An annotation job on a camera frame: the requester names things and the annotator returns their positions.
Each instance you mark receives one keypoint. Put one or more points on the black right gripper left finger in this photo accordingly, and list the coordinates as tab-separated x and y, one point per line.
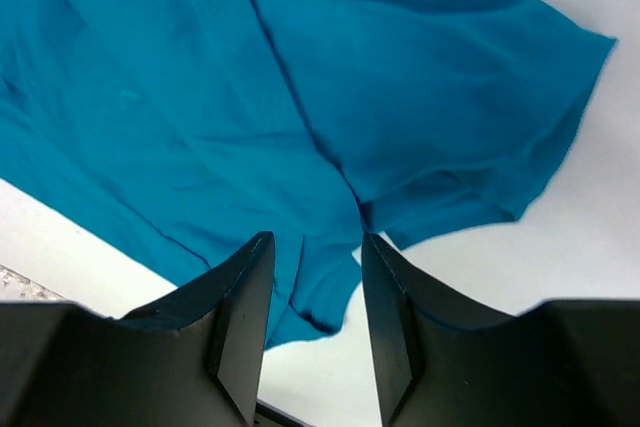
190	358

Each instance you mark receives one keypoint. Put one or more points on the teal blue t shirt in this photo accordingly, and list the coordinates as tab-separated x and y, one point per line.
175	130

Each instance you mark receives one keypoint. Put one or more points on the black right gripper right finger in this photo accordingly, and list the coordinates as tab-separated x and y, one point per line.
443	359

